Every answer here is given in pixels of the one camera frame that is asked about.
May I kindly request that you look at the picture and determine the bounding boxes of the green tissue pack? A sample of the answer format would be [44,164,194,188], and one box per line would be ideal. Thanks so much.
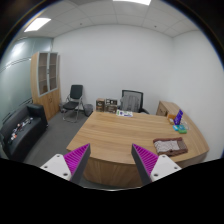
[173,125,187,134]

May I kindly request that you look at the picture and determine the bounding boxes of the large wooden desk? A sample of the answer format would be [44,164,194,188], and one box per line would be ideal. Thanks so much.
[67,112,209,188]

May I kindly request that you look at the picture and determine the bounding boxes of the items on sofa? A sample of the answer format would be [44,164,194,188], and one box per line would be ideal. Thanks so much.
[10,117,33,141]

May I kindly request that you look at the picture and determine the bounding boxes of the brown cardboard box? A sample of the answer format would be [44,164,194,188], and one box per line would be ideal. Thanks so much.
[96,98,105,112]
[105,98,117,113]

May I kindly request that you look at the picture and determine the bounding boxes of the grey waste bin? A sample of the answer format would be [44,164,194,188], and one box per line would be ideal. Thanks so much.
[84,104,93,117]

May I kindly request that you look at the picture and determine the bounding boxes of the black folding chair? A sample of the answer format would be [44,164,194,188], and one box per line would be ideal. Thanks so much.
[63,84,83,114]

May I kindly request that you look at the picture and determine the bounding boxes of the black leather sofa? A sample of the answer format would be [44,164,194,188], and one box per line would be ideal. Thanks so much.
[0,104,48,162]

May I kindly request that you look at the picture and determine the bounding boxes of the grey mesh office chair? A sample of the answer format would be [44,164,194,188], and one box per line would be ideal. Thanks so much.
[119,90,148,114]

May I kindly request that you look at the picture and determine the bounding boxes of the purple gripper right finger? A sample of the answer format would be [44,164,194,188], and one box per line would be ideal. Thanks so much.
[131,144,180,185]

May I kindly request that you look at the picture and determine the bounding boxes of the wooden glass-door cabinet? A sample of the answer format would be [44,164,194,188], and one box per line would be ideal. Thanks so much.
[30,52,60,120]

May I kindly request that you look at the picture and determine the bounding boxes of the brown cardboard box right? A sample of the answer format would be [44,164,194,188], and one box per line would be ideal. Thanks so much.
[105,98,117,113]

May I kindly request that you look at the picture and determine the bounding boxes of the ceiling light panel left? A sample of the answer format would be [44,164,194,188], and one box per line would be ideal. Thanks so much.
[25,18,51,32]

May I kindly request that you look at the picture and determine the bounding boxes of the brown patterned folded towel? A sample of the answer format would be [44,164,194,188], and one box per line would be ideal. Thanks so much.
[153,137,188,157]

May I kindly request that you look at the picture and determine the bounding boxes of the white paper booklet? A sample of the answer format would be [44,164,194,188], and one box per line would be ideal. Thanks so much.
[116,110,133,117]

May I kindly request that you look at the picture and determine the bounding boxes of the brown cardboard box left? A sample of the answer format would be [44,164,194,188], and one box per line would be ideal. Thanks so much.
[96,98,105,112]

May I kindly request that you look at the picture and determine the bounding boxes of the orange small object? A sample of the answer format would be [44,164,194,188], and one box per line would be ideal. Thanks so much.
[167,114,176,124]

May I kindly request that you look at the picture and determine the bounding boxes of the wooden side cabinet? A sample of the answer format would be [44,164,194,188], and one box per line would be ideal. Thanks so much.
[156,101,179,116]

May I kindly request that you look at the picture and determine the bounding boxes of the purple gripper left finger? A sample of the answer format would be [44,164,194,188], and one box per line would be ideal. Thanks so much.
[41,144,91,184]

